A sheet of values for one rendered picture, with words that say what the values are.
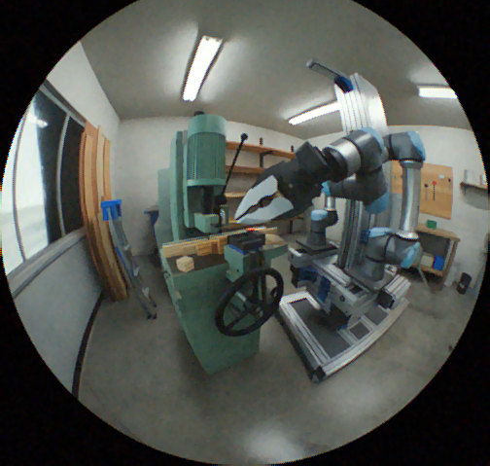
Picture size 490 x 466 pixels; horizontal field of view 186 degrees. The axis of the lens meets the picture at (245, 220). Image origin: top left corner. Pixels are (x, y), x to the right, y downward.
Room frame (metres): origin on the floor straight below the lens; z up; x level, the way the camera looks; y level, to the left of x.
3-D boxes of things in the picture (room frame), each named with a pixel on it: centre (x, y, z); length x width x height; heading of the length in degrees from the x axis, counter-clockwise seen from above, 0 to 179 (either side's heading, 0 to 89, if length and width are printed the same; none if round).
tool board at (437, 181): (1.62, -3.02, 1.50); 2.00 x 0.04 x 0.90; 27
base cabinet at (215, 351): (0.76, 0.24, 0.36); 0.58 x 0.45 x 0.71; 36
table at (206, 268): (0.63, 0.04, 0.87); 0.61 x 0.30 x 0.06; 126
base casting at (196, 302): (0.76, 0.24, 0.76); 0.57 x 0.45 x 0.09; 36
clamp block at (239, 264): (0.56, -0.01, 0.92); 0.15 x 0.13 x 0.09; 126
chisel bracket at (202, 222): (0.68, 0.18, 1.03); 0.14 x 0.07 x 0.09; 36
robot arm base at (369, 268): (0.47, -0.62, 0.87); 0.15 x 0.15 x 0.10
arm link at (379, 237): (0.47, -0.62, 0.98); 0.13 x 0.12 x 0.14; 11
